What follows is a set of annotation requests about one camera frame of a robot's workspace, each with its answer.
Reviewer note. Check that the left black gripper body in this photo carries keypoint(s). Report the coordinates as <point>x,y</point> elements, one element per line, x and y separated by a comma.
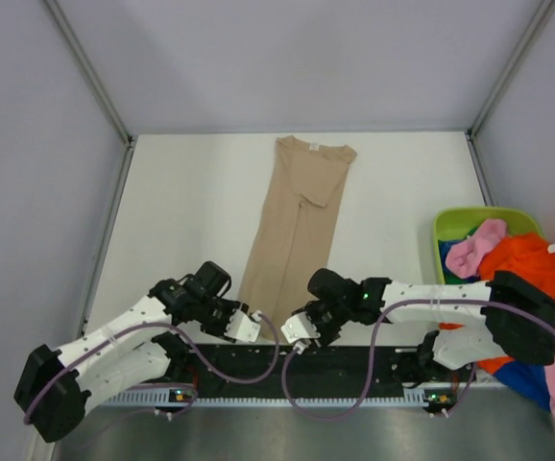
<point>215,314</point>

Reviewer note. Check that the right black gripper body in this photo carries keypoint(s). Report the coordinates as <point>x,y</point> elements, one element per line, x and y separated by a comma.
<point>328,319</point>

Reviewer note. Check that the beige t shirt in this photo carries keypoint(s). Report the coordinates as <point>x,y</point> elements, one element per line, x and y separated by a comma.
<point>297,225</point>

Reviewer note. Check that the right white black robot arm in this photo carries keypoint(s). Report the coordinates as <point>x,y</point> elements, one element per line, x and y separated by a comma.
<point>504,316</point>

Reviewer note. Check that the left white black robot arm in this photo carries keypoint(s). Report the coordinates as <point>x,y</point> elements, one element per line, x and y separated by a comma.
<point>59,387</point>

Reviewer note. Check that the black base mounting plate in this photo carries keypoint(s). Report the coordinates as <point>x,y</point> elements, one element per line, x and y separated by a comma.
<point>335,372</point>

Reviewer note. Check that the dark green t shirt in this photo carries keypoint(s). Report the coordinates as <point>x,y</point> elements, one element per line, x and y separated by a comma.
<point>454,280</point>

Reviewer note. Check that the pink t shirt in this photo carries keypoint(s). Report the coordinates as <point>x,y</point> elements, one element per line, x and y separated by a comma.
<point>464,258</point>

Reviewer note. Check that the green plastic basket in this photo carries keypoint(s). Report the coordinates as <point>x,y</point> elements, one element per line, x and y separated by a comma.
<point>456,223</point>

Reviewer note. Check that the blue t shirt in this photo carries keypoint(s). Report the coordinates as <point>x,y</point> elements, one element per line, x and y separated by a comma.
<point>526,380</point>

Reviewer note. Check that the orange t shirt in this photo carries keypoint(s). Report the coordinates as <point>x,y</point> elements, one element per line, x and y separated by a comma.
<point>527,255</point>

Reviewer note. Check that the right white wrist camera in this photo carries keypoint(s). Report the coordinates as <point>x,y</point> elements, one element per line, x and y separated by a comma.
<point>299,332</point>

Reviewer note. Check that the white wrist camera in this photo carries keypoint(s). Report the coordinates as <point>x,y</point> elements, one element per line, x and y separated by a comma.
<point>244,327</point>
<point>299,332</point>

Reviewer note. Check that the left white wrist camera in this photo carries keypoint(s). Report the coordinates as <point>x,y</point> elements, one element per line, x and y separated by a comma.
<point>244,327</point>

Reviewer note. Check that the grey slotted cable duct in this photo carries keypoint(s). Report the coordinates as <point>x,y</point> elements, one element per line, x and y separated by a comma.
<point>167,399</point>

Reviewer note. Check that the left aluminium frame post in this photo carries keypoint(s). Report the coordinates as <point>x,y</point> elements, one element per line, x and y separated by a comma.
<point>86,68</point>

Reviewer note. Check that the aluminium frame post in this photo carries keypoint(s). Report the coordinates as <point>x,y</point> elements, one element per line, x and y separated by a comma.
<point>510,70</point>
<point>86,68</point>

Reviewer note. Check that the right aluminium frame post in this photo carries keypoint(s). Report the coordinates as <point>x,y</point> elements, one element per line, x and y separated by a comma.
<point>510,70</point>

